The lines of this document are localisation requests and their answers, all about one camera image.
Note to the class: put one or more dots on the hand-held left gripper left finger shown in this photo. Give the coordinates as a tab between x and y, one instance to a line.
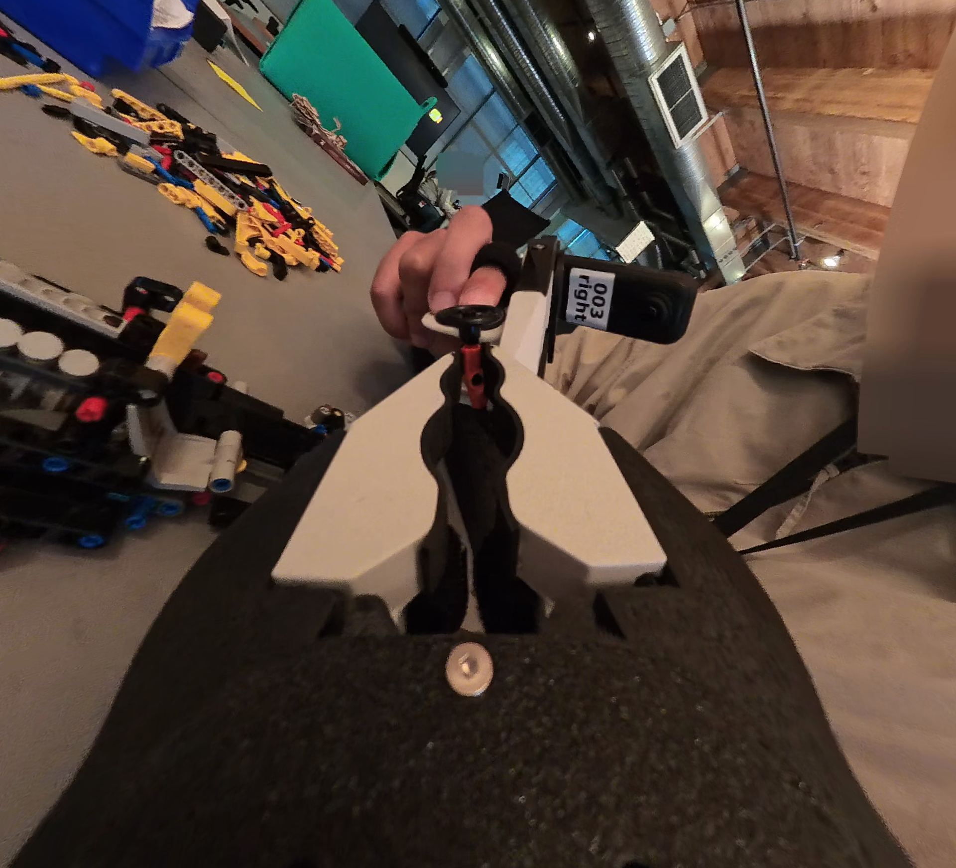
358	509

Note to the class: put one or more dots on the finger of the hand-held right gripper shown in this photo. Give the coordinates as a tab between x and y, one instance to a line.
448	332
526	330

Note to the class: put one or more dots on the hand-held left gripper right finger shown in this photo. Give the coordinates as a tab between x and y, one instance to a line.
582	509

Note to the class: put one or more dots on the small black Lego subassembly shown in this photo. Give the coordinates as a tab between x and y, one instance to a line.
470	315

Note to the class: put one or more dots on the red brick connector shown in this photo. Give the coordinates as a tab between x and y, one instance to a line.
472	371

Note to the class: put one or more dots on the pile of building bricks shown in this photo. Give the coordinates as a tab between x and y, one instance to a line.
224	188

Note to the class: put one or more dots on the partly built toy car chassis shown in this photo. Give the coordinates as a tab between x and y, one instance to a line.
75	435

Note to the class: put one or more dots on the person's right hand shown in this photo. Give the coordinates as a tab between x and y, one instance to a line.
426	263

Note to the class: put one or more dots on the white air vent grille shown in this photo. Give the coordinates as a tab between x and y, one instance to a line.
678	95

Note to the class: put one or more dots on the brown wooden model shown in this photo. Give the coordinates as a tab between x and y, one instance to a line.
325	128

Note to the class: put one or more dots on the person's beige jacket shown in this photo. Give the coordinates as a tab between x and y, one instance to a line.
821	621

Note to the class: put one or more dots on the black monitor screen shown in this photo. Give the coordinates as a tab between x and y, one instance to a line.
403	54

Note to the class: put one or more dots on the yellow paper slip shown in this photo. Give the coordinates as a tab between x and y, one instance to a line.
231	84

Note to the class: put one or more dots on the black box device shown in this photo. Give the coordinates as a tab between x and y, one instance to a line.
210	24

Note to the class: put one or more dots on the silver ventilation duct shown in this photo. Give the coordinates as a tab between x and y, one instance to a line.
635	24

